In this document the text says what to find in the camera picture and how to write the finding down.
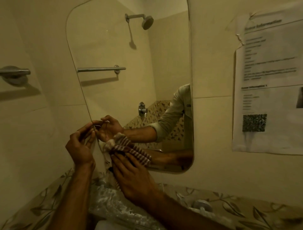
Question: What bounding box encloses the person's right hand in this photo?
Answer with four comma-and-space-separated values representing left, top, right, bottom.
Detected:
110, 151, 164, 209

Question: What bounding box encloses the person's left hand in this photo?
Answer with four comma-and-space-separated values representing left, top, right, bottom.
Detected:
65, 121, 100, 167

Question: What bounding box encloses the striped cleaning cloth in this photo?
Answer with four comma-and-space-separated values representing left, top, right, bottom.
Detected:
102, 132, 152, 190

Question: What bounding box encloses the frameless wall mirror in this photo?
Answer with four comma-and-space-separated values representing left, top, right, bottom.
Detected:
65, 0, 194, 175

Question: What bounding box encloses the person's left forearm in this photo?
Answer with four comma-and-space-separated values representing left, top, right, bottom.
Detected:
47, 161, 96, 230

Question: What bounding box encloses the person's right forearm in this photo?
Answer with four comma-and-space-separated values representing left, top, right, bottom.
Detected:
146, 192, 232, 230

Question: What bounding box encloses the chrome towel bar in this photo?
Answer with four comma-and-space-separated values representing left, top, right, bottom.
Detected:
0, 66, 31, 86

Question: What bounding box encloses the stained glass shelf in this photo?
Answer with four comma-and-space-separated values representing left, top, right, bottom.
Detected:
89, 170, 235, 230

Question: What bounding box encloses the printed paper notice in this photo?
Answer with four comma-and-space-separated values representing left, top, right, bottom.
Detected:
232, 2, 303, 156

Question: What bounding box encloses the round chrome shelf bracket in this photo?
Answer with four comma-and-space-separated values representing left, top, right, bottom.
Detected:
189, 199, 213, 213

